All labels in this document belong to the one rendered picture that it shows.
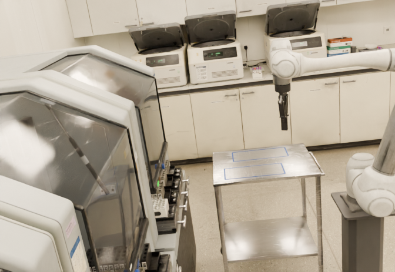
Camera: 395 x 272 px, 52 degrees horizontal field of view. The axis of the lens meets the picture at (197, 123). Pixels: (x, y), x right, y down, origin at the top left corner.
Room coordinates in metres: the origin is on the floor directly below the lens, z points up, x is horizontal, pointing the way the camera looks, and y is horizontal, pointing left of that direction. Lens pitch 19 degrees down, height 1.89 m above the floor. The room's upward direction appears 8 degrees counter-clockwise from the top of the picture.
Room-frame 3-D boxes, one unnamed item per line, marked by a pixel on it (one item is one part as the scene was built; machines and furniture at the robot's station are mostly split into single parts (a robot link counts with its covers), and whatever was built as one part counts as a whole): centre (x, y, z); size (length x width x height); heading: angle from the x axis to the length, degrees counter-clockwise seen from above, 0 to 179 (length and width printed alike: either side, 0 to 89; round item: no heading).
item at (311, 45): (4.33, -1.13, 1.25); 0.62 x 0.56 x 0.69; 176
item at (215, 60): (4.39, -0.28, 1.24); 0.62 x 0.56 x 0.69; 177
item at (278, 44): (1.86, -0.43, 1.53); 0.13 x 0.11 x 0.16; 171
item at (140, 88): (2.07, 0.48, 1.28); 0.61 x 0.51 x 0.63; 176
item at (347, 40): (4.45, -1.68, 1.10); 0.24 x 0.13 x 0.10; 85
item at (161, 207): (1.83, 0.35, 0.83); 0.30 x 0.10 x 0.06; 86
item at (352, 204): (1.87, -0.81, 0.73); 0.22 x 0.18 x 0.06; 176
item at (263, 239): (2.25, -0.36, 0.41); 0.67 x 0.46 x 0.82; 86
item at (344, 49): (4.45, -1.65, 1.01); 0.23 x 0.12 x 0.08; 85
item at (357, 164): (1.84, -0.80, 0.87); 0.18 x 0.16 x 0.22; 171
